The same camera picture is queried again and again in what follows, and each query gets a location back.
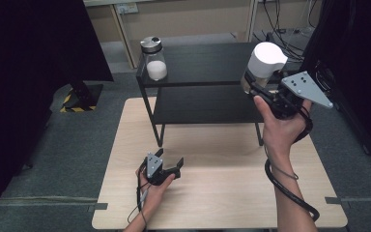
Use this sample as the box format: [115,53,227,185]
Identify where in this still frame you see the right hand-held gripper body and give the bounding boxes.
[266,71,334,120]

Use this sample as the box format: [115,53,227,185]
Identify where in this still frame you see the white wall socket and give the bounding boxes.
[115,3,139,15]

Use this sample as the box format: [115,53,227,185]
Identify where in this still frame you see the grey floor tape strip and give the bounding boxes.
[324,195,343,206]
[86,202,109,213]

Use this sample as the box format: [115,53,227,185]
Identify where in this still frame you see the glass jar with metal lid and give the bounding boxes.
[139,36,168,82]

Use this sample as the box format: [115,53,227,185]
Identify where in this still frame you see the black curtain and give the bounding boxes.
[0,0,115,224]
[302,0,371,160]

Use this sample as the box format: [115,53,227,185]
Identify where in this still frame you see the person's right hand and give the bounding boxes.
[252,95,313,160]

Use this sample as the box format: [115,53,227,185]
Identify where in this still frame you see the beige cabinet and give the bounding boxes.
[83,0,259,70]

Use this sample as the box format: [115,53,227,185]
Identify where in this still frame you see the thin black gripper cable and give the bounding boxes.
[127,160,151,226]

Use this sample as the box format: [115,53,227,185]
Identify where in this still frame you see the yellow black striped stand base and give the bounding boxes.
[59,84,104,114]

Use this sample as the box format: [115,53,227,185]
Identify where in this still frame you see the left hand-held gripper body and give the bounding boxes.
[144,154,177,187]

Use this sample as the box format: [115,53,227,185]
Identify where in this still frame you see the tangle of black floor cables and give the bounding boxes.
[257,0,321,63]

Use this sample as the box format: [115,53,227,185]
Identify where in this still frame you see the black metal shelf rack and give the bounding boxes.
[135,42,303,148]

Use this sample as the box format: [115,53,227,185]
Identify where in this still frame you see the thin grey cable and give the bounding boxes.
[263,144,300,182]

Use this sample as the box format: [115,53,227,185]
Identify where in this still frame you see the thick black gripper cable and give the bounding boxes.
[264,104,321,222]

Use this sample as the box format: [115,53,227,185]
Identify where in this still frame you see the person's left hand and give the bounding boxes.
[134,166,177,220]

